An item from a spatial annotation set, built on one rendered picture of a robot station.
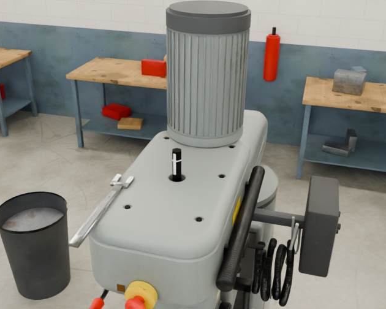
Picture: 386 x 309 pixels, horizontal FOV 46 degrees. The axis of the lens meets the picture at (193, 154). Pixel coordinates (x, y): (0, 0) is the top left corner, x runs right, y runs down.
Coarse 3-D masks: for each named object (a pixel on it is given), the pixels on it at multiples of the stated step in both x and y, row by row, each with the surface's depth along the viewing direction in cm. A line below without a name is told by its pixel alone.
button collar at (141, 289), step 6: (132, 282) 85; (138, 282) 84; (144, 282) 84; (132, 288) 84; (138, 288) 83; (144, 288) 83; (150, 288) 84; (126, 294) 85; (132, 294) 84; (138, 294) 84; (144, 294) 83; (150, 294) 83; (156, 294) 85; (126, 300) 86; (150, 300) 84; (156, 300) 85; (150, 306) 84
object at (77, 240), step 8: (120, 176) 98; (112, 184) 95; (120, 184) 95; (128, 184) 95; (112, 192) 92; (104, 200) 89; (112, 200) 90; (96, 208) 87; (104, 208) 87; (96, 216) 84; (88, 224) 82; (80, 232) 80; (88, 232) 81; (72, 240) 78; (80, 240) 78
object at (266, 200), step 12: (264, 168) 171; (264, 180) 163; (276, 180) 163; (264, 192) 156; (276, 192) 162; (264, 204) 153; (252, 228) 145; (264, 228) 156; (252, 240) 147; (264, 240) 156; (252, 252) 149; (252, 264) 151; (240, 276) 155; (252, 276) 154; (240, 300) 160; (252, 300) 159
